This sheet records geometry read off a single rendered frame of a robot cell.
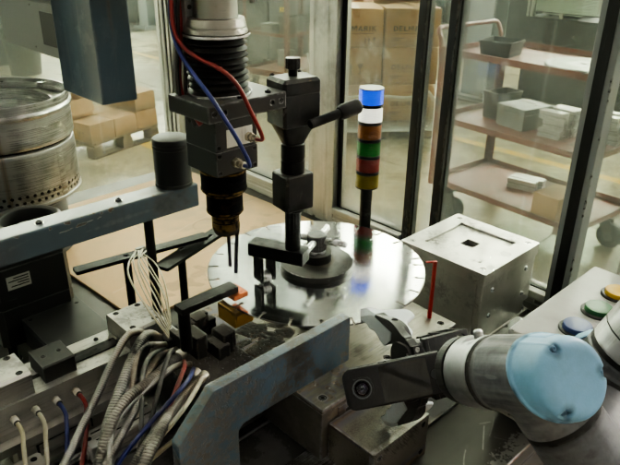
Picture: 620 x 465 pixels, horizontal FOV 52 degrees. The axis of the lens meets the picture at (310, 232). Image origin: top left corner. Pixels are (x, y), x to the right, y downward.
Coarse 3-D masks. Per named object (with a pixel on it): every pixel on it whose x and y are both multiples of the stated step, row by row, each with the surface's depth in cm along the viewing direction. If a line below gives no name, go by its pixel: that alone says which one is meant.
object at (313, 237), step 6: (324, 228) 99; (306, 234) 97; (312, 234) 96; (318, 234) 96; (324, 234) 96; (306, 240) 97; (312, 240) 95; (318, 240) 95; (324, 240) 95; (330, 240) 95; (336, 240) 95; (312, 246) 94; (318, 246) 95; (324, 246) 96; (342, 246) 95; (312, 252) 96; (318, 252) 96; (324, 252) 96
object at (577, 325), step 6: (570, 318) 93; (576, 318) 93; (582, 318) 93; (564, 324) 92; (570, 324) 92; (576, 324) 92; (582, 324) 92; (588, 324) 92; (570, 330) 91; (576, 330) 91; (582, 330) 91
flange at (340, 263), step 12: (336, 252) 100; (288, 264) 96; (312, 264) 96; (324, 264) 96; (336, 264) 96; (348, 264) 97; (288, 276) 95; (300, 276) 93; (312, 276) 93; (324, 276) 93; (336, 276) 94
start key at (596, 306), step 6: (594, 300) 98; (588, 306) 96; (594, 306) 96; (600, 306) 96; (606, 306) 96; (612, 306) 97; (588, 312) 96; (594, 312) 95; (600, 312) 95; (606, 312) 95
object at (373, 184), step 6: (360, 174) 121; (366, 174) 121; (372, 174) 121; (378, 174) 122; (360, 180) 121; (366, 180) 121; (372, 180) 121; (360, 186) 122; (366, 186) 121; (372, 186) 121
